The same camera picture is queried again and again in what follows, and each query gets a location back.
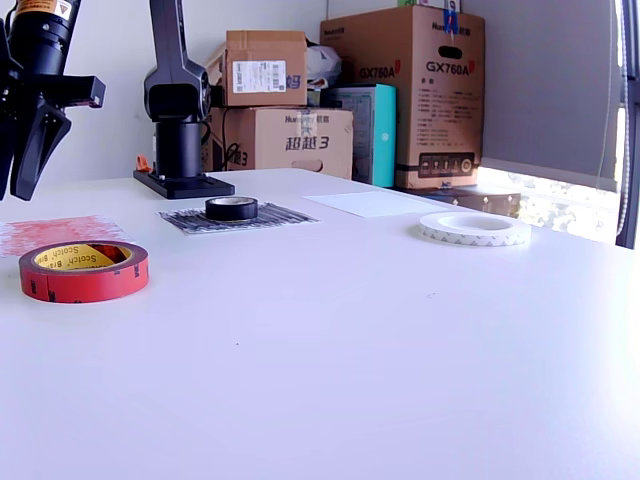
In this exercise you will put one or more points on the white plastic bag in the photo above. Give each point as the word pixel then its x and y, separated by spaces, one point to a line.
pixel 322 62

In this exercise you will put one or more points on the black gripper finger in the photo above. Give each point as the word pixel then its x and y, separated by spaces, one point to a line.
pixel 5 150
pixel 40 145

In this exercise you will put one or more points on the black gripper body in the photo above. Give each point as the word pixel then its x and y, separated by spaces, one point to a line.
pixel 75 90

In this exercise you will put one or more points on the tall cardboard box GX760A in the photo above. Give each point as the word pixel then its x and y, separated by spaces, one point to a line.
pixel 440 115

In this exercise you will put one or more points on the black scribbled paper sheet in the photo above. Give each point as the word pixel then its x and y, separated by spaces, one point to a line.
pixel 290 217

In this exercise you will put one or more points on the orange clamp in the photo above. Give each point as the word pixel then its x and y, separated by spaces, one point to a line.
pixel 142 164

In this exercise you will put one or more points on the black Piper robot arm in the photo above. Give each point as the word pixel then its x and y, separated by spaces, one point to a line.
pixel 175 100

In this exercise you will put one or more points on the grey roller blind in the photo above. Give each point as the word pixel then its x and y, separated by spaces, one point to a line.
pixel 545 90

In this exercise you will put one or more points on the white tape roll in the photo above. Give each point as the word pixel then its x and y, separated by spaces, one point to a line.
pixel 475 241

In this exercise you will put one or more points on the red scribbled paper sheet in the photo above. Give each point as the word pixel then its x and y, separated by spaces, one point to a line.
pixel 60 227

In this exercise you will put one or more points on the red tape roll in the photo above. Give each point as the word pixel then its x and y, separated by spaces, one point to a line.
pixel 85 287

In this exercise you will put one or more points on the black tape roll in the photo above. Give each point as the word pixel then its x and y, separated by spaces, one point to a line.
pixel 232 212

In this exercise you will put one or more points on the green package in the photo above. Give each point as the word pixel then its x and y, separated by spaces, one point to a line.
pixel 415 3

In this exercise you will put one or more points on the teal product box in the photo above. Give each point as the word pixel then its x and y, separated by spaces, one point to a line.
pixel 385 135

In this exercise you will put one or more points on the plain white paper sheet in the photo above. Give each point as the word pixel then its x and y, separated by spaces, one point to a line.
pixel 375 204

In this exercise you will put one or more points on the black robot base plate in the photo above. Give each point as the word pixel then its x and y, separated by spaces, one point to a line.
pixel 190 189

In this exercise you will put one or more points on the cardboard box with blue print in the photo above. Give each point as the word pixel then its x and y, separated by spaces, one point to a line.
pixel 300 145

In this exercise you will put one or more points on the small labelled cardboard box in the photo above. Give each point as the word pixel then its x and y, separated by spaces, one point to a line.
pixel 260 47

